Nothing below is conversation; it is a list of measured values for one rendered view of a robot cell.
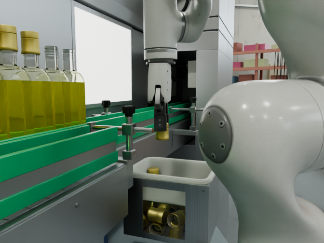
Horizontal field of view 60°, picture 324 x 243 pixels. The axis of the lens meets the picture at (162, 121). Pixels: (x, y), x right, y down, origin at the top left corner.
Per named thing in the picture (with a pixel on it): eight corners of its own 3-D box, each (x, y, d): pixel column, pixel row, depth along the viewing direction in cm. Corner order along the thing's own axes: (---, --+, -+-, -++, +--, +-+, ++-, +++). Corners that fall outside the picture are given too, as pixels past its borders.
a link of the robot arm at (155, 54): (147, 52, 76) (148, 63, 77) (140, 48, 68) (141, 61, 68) (178, 51, 75) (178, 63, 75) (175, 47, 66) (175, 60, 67)
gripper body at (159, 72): (150, 60, 77) (150, 101, 78) (141, 57, 67) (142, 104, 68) (177, 60, 76) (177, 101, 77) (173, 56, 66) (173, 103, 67)
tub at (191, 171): (148, 182, 88) (147, 155, 87) (220, 191, 81) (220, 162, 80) (122, 204, 72) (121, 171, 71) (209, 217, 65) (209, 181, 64)
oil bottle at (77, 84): (70, 153, 74) (66, 71, 71) (88, 155, 72) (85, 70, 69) (55, 158, 68) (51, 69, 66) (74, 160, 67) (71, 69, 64)
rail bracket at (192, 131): (171, 144, 134) (171, 96, 131) (206, 146, 128) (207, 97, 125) (168, 146, 129) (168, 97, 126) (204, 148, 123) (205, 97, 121)
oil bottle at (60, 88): (55, 158, 68) (50, 69, 66) (74, 160, 66) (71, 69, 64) (37, 164, 63) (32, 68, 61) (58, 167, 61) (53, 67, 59)
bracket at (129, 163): (101, 180, 72) (100, 154, 71) (134, 184, 69) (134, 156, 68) (93, 185, 69) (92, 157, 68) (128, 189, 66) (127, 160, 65)
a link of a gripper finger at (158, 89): (157, 77, 70) (159, 96, 74) (153, 94, 64) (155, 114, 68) (162, 77, 70) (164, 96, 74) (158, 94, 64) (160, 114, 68)
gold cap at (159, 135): (169, 138, 75) (169, 121, 75) (168, 140, 72) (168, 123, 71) (156, 138, 76) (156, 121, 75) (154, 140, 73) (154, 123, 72)
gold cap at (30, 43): (30, 55, 59) (29, 34, 58) (44, 55, 58) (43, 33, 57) (17, 53, 55) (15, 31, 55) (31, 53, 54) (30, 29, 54)
